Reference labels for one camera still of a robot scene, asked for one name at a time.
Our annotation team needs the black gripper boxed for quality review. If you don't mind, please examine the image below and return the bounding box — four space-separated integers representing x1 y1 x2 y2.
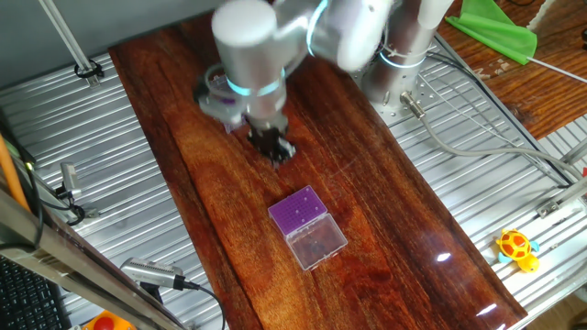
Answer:
246 122 298 169

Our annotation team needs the purple pipette tip box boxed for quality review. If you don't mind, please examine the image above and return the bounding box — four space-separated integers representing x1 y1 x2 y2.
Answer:
204 72 248 136
268 184 349 271

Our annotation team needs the dark wooden board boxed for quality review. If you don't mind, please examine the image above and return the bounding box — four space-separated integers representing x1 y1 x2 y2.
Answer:
108 0 528 330

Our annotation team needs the orange emergency stop button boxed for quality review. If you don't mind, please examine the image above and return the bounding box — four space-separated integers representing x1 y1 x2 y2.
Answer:
82 309 138 330

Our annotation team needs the green cloth flag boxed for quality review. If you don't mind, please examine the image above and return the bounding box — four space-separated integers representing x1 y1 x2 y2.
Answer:
444 0 587 85

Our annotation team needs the yellow orange turtle toy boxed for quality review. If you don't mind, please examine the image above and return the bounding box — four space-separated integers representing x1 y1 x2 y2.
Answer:
494 227 541 274

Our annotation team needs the orange tube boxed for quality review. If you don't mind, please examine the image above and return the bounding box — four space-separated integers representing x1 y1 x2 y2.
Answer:
0 134 32 213

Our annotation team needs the black keyboard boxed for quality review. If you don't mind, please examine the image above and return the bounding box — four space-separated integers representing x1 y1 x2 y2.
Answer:
0 256 73 330

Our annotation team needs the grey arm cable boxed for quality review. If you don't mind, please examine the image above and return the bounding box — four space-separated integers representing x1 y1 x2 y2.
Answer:
203 62 233 95

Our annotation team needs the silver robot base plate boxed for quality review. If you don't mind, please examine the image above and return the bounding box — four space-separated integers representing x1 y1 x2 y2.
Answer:
352 54 444 127

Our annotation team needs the black camera cable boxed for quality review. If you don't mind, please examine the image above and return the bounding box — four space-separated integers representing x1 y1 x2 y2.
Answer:
176 277 227 330

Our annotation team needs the silver ribbed camera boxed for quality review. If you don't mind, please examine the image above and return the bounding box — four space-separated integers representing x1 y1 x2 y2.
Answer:
119 257 187 291

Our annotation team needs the black camera stand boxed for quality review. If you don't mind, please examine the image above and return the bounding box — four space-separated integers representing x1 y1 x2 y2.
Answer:
138 281 165 304

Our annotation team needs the black ring clamp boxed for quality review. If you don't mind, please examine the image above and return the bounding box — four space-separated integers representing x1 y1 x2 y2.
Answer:
54 187 87 227
74 58 105 80

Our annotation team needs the small grey camera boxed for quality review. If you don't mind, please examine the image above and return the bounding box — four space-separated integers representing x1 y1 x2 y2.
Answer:
59 162 83 199

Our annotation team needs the grey cable with metal connector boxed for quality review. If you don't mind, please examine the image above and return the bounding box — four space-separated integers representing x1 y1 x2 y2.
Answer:
399 90 587 182

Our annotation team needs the large aluminium frame beam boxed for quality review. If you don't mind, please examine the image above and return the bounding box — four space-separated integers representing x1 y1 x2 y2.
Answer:
0 187 187 330

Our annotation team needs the aluminium strut with bracket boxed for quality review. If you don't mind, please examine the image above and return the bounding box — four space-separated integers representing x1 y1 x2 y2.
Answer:
536 176 587 219

